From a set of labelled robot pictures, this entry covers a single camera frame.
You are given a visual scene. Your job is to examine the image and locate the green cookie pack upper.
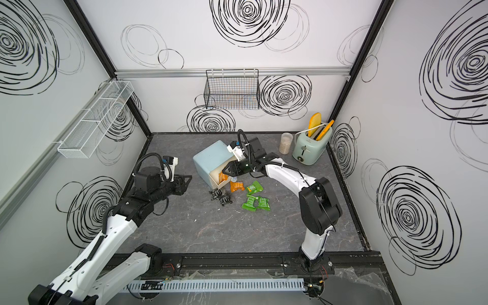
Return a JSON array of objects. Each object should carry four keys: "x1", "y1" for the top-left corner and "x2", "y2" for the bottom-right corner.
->
[{"x1": 246, "y1": 180, "x2": 264, "y2": 194}]

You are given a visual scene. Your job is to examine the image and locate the clear jar with grains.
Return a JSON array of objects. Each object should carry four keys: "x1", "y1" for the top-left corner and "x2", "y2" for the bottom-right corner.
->
[{"x1": 279, "y1": 132, "x2": 294, "y2": 155}]

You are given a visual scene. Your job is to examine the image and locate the light blue drawer cabinet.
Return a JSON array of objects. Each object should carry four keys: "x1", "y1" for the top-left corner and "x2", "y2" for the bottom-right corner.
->
[{"x1": 193, "y1": 140, "x2": 236, "y2": 189}]

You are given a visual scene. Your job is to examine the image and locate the yellow toast slice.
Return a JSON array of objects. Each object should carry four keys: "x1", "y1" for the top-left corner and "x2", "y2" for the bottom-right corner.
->
[
  {"x1": 308, "y1": 113, "x2": 322, "y2": 137},
  {"x1": 315, "y1": 120, "x2": 335, "y2": 141}
]

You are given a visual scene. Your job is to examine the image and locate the orange cookie pack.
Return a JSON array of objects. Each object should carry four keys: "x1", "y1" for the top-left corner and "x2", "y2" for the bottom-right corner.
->
[
  {"x1": 219, "y1": 172, "x2": 229, "y2": 183},
  {"x1": 230, "y1": 181, "x2": 246, "y2": 193}
]

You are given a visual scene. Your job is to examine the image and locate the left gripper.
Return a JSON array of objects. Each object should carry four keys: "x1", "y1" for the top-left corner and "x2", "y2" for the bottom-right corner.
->
[{"x1": 150, "y1": 173, "x2": 193, "y2": 205}]

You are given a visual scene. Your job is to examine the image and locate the black wire wall basket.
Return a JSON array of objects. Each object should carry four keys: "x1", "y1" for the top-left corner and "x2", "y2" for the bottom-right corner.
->
[{"x1": 203, "y1": 69, "x2": 261, "y2": 110}]

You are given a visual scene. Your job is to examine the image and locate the mint green toaster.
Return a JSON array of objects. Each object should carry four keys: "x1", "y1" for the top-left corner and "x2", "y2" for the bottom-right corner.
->
[{"x1": 292, "y1": 128, "x2": 334, "y2": 165}]

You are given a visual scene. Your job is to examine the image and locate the yellow toast slice right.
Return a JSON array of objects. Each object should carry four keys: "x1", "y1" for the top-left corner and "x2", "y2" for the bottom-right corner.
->
[{"x1": 315, "y1": 120, "x2": 335, "y2": 141}]

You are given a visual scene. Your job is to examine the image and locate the white mesh wall shelf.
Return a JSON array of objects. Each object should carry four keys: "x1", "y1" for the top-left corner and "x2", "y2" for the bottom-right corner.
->
[{"x1": 57, "y1": 81, "x2": 135, "y2": 159}]

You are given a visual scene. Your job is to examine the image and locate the white slotted cable duct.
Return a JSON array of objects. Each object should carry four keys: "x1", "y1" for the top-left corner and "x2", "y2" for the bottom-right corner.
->
[{"x1": 121, "y1": 278, "x2": 306, "y2": 294}]

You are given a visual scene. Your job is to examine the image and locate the green cookie pack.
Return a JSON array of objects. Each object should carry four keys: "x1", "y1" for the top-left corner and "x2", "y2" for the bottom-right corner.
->
[
  {"x1": 246, "y1": 180, "x2": 264, "y2": 194},
  {"x1": 241, "y1": 196, "x2": 257, "y2": 212},
  {"x1": 257, "y1": 197, "x2": 271, "y2": 211}
]

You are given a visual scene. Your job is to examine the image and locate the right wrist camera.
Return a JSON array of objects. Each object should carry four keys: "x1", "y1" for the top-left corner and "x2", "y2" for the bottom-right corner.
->
[{"x1": 227, "y1": 141, "x2": 247, "y2": 161}]

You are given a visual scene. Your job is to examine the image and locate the orange cookie pack back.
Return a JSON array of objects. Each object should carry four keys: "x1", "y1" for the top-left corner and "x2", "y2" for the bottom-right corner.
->
[{"x1": 230, "y1": 181, "x2": 246, "y2": 193}]

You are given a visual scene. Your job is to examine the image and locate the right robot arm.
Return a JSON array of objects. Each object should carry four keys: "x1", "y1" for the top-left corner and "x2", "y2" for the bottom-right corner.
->
[{"x1": 223, "y1": 129, "x2": 343, "y2": 264}]

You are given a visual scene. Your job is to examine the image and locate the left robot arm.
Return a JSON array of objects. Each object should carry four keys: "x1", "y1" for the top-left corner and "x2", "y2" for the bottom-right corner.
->
[{"x1": 28, "y1": 152, "x2": 192, "y2": 304}]

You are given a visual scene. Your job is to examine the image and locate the orange cookie pack front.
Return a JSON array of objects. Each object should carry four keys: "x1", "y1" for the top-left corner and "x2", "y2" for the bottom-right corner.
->
[{"x1": 219, "y1": 172, "x2": 229, "y2": 183}]

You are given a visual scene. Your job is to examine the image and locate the green cookie pack left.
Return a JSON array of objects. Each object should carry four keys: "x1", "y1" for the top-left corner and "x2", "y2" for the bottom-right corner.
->
[{"x1": 241, "y1": 196, "x2": 257, "y2": 212}]

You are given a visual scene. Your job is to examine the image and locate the cream top drawer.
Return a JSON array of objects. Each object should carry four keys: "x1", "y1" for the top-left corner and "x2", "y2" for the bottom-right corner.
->
[{"x1": 208, "y1": 157, "x2": 237, "y2": 189}]

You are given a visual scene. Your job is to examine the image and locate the black cookie pack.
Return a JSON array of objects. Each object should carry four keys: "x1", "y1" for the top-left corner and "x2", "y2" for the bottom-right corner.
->
[
  {"x1": 209, "y1": 189, "x2": 226, "y2": 201},
  {"x1": 219, "y1": 194, "x2": 233, "y2": 206}
]

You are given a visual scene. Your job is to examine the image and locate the black cookie pack left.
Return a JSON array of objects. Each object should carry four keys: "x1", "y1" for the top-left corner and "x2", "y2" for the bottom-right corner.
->
[{"x1": 209, "y1": 189, "x2": 226, "y2": 201}]

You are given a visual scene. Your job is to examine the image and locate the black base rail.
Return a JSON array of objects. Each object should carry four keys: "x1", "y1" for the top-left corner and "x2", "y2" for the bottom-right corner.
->
[{"x1": 142, "y1": 251, "x2": 384, "y2": 278}]

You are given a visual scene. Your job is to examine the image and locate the black cookie pack right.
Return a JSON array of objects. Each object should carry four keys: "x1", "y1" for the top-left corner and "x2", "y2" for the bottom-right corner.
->
[{"x1": 219, "y1": 194, "x2": 233, "y2": 206}]

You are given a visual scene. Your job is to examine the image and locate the yellow toast slice left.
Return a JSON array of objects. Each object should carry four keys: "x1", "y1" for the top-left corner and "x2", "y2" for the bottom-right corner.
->
[{"x1": 308, "y1": 113, "x2": 322, "y2": 137}]

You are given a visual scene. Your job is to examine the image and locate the green cookie pack right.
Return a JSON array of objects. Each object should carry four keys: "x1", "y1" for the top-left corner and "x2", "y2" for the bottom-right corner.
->
[{"x1": 257, "y1": 197, "x2": 271, "y2": 211}]

